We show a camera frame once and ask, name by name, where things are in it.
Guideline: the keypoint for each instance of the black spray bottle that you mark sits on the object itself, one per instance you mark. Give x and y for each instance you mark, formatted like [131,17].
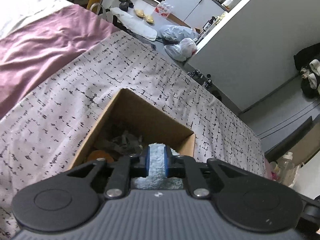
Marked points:
[208,25]

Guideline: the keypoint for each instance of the yellow slipper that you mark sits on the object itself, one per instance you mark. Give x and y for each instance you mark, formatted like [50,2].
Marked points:
[150,18]
[140,12]

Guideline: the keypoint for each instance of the orange green round toy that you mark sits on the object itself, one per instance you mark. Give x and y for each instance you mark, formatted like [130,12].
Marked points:
[100,156]

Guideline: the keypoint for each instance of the grey door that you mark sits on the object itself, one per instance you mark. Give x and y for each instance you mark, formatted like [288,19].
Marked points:
[287,110]

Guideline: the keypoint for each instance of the fluffy blue plush toy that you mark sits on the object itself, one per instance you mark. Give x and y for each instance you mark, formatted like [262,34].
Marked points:
[157,160]

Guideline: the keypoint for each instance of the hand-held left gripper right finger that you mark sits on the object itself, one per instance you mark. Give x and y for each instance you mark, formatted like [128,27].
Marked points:
[166,161]

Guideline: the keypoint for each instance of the brown cardboard box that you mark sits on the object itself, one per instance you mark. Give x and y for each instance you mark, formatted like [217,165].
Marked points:
[150,120]

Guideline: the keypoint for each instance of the white floor mat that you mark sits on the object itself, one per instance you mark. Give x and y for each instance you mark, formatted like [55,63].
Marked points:
[135,23]

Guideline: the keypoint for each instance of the black board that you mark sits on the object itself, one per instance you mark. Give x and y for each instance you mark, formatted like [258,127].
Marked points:
[287,135]

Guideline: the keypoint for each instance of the white hanging garment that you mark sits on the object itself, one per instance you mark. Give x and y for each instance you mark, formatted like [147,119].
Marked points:
[313,73]

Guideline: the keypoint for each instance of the white plastic bag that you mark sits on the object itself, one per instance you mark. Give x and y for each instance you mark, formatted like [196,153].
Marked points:
[188,45]

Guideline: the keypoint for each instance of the clear plastic bottle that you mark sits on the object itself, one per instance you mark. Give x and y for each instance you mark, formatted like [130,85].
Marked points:
[287,167]

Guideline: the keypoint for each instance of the white tote bag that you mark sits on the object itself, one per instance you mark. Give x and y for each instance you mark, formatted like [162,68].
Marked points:
[100,8]

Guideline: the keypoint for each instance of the pack of water bottles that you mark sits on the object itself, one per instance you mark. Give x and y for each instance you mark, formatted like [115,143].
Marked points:
[163,8]

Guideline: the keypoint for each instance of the black packet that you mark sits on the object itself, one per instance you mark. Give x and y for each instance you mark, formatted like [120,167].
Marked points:
[125,142]

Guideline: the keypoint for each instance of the grey plastic bag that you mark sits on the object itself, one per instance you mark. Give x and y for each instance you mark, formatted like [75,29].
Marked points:
[177,32]

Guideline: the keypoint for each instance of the white bed sheet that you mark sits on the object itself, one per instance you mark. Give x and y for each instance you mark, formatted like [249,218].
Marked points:
[25,7]

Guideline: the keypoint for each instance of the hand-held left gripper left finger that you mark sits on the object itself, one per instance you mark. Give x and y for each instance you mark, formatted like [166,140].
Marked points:
[148,161]

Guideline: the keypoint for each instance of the black hanging jacket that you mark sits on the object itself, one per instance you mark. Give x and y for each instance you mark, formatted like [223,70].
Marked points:
[306,55]

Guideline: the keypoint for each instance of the brown board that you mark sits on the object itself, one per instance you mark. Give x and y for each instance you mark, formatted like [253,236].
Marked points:
[303,153]

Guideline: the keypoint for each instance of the clear plastic bag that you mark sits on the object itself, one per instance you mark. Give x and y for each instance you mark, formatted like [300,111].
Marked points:
[175,52]

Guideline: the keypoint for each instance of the white kitchen cabinet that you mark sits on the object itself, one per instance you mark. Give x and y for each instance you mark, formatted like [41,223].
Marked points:
[190,0]

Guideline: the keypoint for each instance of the patterned white blanket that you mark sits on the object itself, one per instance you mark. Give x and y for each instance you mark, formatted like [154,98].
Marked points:
[75,85]

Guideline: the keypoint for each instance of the pink and white cup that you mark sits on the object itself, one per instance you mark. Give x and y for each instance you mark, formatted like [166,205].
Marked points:
[273,171]

